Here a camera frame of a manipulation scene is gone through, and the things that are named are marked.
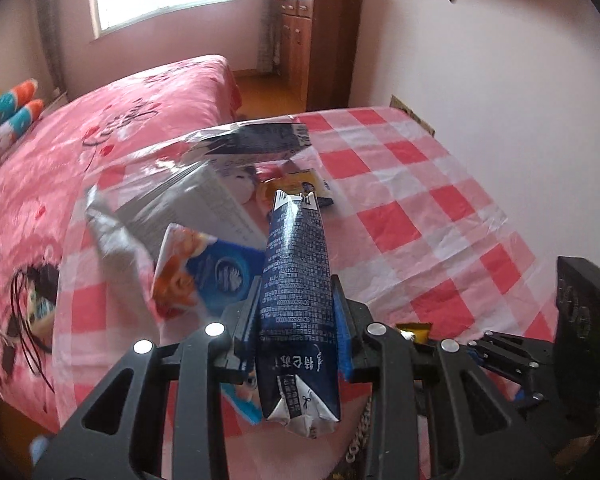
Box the white cartoon packet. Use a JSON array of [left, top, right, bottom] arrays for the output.
[[212, 155, 259, 204]]

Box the grey printed packet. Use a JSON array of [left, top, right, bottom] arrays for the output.
[[117, 161, 267, 256]]

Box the crumpled silver snack bag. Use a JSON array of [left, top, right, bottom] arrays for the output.
[[85, 182, 163, 323]]

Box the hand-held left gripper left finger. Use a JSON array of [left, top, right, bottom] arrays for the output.
[[30, 275, 264, 480]]

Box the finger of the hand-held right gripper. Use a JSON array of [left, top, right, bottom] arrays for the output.
[[481, 330, 557, 362], [468, 340, 549, 404]]

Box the grey radiator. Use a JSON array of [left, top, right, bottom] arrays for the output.
[[257, 0, 284, 74]]

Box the clear plastic bag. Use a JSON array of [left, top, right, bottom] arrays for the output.
[[62, 119, 508, 341]]

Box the wooden cabinet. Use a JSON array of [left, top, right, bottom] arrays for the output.
[[277, 0, 364, 112]]

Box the bed with pink sheet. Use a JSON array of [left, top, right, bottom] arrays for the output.
[[0, 54, 243, 436]]

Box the yellow snack packet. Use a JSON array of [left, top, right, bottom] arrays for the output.
[[397, 321, 433, 346], [257, 169, 335, 218]]

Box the blue green cartoon packet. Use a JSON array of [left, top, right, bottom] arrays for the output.
[[220, 372, 264, 426]]

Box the tangle of black cables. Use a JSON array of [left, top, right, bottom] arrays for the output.
[[0, 264, 57, 392]]

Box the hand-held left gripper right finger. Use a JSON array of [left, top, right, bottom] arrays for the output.
[[331, 274, 568, 480]]

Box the dark blue milk carton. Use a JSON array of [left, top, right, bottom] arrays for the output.
[[256, 190, 342, 438]]

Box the colourful striped bolster pillow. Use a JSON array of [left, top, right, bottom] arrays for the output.
[[0, 78, 39, 133], [0, 99, 46, 161]]

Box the navy white flattened carton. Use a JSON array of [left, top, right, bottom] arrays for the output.
[[187, 122, 312, 159]]

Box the orange blue carton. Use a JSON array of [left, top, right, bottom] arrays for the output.
[[151, 224, 263, 318]]

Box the black charger plug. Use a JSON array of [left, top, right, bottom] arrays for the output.
[[30, 265, 61, 301]]

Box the red white checkered tablecloth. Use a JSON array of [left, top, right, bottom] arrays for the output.
[[52, 105, 561, 480]]

